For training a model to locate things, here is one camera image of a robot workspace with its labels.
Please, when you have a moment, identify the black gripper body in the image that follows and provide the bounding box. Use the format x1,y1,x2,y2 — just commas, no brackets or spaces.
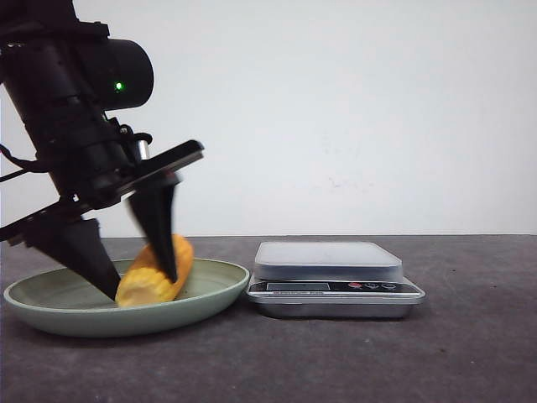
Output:
1,119,204,243

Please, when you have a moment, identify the green round plate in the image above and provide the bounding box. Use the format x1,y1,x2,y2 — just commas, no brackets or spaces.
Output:
3,259,250,338

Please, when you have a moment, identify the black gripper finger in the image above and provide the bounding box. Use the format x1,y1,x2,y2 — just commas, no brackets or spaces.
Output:
128,172,180,282
29,218,120,301

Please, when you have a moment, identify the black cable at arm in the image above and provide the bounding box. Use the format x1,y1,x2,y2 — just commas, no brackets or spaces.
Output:
0,144,51,182

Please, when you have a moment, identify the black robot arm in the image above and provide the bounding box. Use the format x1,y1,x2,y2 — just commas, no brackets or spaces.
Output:
1,1,203,297

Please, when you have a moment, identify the silver digital kitchen scale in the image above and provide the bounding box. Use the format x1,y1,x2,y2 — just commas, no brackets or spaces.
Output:
247,241,425,319

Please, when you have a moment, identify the yellow corn cob piece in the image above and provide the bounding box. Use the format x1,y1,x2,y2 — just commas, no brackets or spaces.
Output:
115,233,194,307

